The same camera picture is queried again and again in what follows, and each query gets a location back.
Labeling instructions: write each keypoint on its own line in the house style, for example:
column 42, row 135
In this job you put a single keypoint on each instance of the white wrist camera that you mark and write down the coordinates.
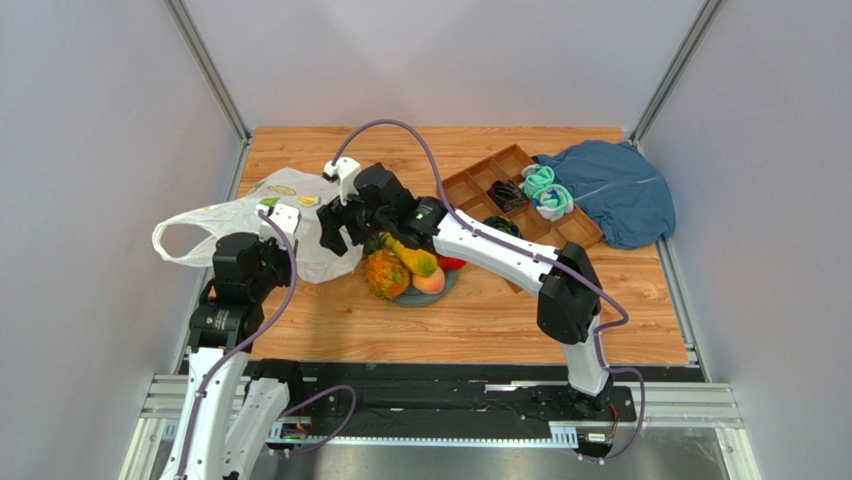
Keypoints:
column 278, row 221
column 343, row 171

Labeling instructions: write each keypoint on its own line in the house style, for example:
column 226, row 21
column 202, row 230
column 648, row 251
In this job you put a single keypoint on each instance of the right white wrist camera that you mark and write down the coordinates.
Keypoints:
column 343, row 171

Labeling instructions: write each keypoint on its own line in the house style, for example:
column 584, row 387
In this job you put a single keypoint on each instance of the aluminium frame post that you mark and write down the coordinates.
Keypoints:
column 204, row 60
column 688, row 47

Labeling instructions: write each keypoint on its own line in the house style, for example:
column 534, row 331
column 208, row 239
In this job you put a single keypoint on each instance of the mint green rolled sock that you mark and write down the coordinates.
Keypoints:
column 535, row 178

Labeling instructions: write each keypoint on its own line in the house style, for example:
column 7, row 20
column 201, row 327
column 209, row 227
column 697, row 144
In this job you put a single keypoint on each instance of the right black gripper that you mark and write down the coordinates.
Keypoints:
column 352, row 217

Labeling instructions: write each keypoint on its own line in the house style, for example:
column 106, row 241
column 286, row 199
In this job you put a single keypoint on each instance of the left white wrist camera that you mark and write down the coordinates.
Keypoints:
column 278, row 221

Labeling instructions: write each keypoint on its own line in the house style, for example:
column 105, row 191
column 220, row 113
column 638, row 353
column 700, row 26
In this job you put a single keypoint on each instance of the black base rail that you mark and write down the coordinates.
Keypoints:
column 452, row 404

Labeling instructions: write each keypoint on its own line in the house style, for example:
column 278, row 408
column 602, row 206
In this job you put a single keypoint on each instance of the blue garment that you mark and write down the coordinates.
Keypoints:
column 618, row 188

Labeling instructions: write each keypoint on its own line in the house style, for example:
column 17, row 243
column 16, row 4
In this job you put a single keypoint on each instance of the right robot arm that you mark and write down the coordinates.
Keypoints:
column 569, row 295

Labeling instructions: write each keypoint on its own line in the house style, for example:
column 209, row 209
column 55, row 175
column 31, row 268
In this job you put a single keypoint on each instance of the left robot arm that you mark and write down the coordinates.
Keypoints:
column 214, row 439

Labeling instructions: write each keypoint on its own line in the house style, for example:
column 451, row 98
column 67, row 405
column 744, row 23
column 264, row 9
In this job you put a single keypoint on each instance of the white plastic bag lemon print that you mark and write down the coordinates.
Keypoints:
column 288, row 200

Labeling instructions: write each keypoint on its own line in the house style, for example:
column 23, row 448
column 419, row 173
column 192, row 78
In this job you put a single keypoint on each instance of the white teal rolled sock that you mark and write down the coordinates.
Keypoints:
column 553, row 202

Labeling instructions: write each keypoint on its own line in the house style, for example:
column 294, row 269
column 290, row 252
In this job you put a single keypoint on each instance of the black rolled sock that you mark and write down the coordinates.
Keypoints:
column 507, row 196

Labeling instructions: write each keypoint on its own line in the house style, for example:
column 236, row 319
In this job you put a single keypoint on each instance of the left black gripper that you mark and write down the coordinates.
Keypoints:
column 270, row 244

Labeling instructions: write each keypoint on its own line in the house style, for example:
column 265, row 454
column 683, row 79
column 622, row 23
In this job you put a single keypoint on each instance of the right aluminium frame post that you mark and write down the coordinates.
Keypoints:
column 688, row 47

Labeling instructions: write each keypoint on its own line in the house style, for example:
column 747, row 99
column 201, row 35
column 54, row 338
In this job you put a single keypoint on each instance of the left aluminium frame post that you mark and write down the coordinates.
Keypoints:
column 204, row 60

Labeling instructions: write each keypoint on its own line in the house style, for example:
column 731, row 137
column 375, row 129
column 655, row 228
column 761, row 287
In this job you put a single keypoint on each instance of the peach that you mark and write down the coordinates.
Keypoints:
column 431, row 284

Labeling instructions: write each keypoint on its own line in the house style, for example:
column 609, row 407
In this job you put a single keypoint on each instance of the grey plate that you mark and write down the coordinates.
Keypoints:
column 412, row 297

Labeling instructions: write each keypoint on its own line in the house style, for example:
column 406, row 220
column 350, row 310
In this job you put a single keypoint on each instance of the pineapple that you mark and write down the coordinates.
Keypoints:
column 384, row 273

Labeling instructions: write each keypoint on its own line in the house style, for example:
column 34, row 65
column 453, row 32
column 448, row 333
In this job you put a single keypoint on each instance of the wooden compartment tray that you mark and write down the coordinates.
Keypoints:
column 468, row 189

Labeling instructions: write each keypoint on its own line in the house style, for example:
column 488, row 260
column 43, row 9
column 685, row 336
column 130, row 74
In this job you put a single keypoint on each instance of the yellow green papaya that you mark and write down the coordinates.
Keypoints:
column 419, row 262

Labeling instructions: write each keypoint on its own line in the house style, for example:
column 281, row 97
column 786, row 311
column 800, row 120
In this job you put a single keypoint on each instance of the dark blue yellow rolled sock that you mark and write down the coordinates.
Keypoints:
column 503, row 224

